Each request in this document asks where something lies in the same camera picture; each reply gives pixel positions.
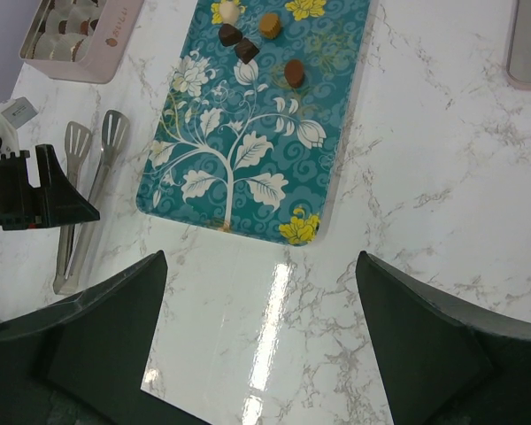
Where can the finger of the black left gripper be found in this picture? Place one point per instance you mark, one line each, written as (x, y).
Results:
(56, 202)

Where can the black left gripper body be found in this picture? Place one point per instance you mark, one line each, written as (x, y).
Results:
(17, 195)

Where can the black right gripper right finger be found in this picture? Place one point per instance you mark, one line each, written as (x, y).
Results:
(442, 359)

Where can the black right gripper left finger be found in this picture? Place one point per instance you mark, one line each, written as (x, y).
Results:
(81, 360)

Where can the metal serving tongs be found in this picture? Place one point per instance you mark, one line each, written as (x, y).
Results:
(72, 251)

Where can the pink box lid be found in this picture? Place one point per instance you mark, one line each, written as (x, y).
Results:
(518, 58)

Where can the pink chocolate box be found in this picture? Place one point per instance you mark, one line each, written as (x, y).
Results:
(82, 41)

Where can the dark chocolate top left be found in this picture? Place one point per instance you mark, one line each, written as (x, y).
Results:
(229, 35)

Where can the dark square chocolate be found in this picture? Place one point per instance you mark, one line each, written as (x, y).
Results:
(246, 50)

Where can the white heart chocolate top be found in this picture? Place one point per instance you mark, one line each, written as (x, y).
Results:
(229, 12)

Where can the brown oval chocolate right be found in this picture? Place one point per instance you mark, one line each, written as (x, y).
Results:
(294, 73)

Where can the caramel round chocolate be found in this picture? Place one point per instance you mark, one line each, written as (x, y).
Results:
(270, 25)

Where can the teal floral tray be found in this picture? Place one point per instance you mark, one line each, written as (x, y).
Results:
(236, 148)

